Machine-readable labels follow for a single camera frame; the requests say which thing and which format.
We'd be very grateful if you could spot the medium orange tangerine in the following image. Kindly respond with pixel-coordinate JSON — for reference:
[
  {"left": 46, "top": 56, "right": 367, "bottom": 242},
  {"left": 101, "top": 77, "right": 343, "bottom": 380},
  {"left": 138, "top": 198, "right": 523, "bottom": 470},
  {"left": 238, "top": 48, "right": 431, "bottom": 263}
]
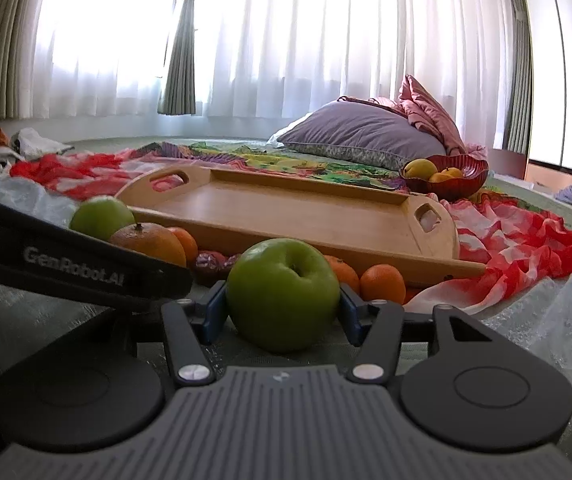
[{"left": 324, "top": 255, "right": 360, "bottom": 294}]

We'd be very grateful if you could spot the dark red date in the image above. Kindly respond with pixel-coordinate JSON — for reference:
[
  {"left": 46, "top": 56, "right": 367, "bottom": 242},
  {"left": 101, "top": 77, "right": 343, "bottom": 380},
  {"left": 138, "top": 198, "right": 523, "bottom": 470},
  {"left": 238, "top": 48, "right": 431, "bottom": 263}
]
[
  {"left": 195, "top": 250, "right": 228, "bottom": 274},
  {"left": 222, "top": 254, "right": 240, "bottom": 273}
]

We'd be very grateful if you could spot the small orange tangerine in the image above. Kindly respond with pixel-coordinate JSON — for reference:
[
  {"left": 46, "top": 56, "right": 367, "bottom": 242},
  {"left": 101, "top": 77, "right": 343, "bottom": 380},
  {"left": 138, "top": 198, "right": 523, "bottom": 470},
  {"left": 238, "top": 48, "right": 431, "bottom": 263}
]
[{"left": 169, "top": 226, "right": 199, "bottom": 266}]

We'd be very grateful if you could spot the large dull orange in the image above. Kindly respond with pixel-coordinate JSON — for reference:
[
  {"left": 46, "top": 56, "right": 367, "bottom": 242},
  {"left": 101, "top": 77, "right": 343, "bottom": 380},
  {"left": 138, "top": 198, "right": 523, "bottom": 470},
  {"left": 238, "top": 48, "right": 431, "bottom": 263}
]
[{"left": 108, "top": 222, "right": 187, "bottom": 268}]

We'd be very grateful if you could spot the green apple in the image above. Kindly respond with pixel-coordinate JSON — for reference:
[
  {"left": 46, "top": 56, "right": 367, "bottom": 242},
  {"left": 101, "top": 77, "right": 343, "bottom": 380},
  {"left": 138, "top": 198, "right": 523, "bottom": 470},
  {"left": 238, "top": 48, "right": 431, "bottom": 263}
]
[
  {"left": 225, "top": 238, "right": 340, "bottom": 352},
  {"left": 69, "top": 195, "right": 135, "bottom": 242}
]

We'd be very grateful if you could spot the white cloth pile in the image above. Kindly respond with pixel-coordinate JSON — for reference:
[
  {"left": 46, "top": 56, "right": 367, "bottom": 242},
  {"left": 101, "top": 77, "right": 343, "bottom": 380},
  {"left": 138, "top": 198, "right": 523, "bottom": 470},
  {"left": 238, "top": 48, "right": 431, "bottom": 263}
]
[{"left": 0, "top": 128, "right": 72, "bottom": 169}]

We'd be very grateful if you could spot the wooden serving tray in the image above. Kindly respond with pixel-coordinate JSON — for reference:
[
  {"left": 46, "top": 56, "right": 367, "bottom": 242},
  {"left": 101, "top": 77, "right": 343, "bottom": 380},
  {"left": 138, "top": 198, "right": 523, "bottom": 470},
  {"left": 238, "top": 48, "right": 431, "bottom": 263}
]
[{"left": 117, "top": 165, "right": 486, "bottom": 287}]

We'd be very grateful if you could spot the red white scarf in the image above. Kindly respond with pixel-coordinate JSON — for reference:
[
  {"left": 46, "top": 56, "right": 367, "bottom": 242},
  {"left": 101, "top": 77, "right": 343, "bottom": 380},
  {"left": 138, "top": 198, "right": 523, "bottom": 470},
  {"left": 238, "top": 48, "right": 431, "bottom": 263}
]
[{"left": 9, "top": 150, "right": 572, "bottom": 313}]

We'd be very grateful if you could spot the orange fruit in bowl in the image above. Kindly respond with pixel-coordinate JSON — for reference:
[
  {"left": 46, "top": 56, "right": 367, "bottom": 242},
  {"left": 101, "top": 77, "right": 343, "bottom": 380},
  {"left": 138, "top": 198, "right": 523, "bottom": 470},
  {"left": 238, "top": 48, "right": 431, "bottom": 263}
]
[{"left": 442, "top": 167, "right": 464, "bottom": 179}]

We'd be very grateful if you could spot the red fruit bowl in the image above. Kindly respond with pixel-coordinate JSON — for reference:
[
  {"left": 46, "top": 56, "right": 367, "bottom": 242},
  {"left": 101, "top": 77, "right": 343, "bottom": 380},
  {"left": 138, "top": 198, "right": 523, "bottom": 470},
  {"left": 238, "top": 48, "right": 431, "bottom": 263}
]
[{"left": 400, "top": 155, "right": 489, "bottom": 202}]

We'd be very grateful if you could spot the colourful floral cloth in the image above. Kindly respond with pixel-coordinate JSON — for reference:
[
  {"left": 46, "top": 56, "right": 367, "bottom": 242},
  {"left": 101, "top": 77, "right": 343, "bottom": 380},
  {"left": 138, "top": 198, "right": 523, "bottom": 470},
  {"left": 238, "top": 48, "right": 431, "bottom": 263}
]
[{"left": 130, "top": 142, "right": 410, "bottom": 194}]

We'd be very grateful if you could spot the purple pillow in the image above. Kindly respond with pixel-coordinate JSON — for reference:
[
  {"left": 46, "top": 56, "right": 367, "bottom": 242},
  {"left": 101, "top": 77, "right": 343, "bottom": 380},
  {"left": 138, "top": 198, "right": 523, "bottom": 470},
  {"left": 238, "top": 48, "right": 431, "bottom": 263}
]
[{"left": 270, "top": 101, "right": 446, "bottom": 171}]

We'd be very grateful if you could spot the pink crumpled blanket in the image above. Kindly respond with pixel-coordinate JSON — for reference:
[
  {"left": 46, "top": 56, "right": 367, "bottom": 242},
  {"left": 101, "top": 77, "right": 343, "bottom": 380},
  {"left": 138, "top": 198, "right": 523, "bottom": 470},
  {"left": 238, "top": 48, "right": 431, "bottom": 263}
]
[{"left": 337, "top": 75, "right": 488, "bottom": 160}]

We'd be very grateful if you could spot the green drape middle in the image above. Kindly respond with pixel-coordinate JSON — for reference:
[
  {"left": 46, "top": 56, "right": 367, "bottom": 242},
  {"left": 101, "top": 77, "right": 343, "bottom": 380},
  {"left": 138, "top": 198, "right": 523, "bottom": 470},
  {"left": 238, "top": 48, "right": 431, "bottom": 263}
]
[{"left": 158, "top": 0, "right": 196, "bottom": 116}]

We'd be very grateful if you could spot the green drape right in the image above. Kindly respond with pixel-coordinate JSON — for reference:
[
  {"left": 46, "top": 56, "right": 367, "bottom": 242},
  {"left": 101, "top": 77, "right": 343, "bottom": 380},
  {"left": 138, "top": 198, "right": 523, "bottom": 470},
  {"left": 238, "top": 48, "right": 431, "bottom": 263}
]
[{"left": 503, "top": 0, "right": 533, "bottom": 155}]

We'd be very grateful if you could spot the white sheer curtain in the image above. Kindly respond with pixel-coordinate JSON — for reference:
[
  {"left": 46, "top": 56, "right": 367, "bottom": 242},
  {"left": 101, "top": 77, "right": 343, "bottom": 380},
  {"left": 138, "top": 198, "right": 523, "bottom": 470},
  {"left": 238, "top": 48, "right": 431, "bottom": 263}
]
[{"left": 30, "top": 0, "right": 514, "bottom": 148}]

